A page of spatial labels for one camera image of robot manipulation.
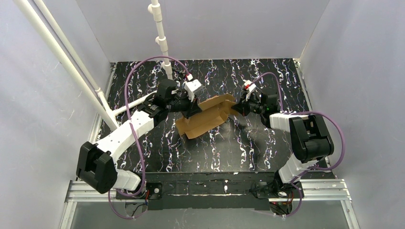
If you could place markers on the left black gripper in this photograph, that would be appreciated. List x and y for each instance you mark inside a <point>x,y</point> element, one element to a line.
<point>190,105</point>

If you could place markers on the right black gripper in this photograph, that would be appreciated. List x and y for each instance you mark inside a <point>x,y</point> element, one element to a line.
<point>249,105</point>

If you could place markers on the brown cardboard box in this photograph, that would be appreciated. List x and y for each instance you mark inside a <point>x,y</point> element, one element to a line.
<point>215,112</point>

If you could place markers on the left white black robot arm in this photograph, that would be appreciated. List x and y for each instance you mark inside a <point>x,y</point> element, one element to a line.
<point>97,161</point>

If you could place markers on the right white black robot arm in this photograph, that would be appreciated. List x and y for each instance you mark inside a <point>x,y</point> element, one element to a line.
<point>310,138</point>

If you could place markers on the black pliers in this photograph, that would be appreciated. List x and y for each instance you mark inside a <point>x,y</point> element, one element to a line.
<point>179,75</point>

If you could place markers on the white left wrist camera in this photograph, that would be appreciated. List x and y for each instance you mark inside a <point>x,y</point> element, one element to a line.
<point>192,87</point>

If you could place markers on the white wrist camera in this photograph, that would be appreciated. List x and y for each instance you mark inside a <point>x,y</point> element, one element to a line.
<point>192,87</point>
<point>249,88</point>

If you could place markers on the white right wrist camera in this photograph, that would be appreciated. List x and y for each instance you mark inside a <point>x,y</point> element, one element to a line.
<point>249,88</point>

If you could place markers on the white PVC pipe frame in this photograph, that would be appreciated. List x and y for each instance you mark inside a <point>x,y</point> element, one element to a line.
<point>69,34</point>

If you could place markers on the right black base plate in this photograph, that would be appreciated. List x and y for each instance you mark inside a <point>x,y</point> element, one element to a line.
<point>265,190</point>

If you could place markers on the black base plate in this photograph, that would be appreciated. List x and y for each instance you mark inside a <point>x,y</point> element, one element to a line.
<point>152,191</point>
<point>265,190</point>

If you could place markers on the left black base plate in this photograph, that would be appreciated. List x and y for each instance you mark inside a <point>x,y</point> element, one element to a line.
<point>152,191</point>

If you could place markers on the aluminium rail frame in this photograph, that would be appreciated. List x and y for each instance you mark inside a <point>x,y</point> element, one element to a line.
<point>206,180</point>

